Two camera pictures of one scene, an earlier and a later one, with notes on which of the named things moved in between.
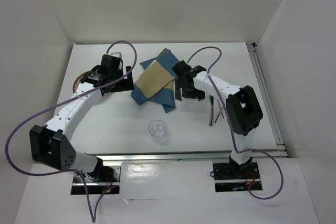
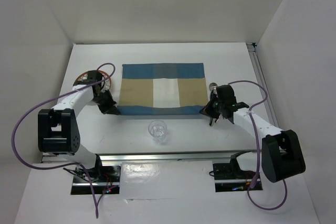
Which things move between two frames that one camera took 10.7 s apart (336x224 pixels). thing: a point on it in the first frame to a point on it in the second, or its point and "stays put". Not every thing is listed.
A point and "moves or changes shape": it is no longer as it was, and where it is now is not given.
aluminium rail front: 262,156 stays put
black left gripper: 126,85 to 109,107
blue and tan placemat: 157,83 moves or changes shape
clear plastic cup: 158,129 stays put
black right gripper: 197,94 to 208,110
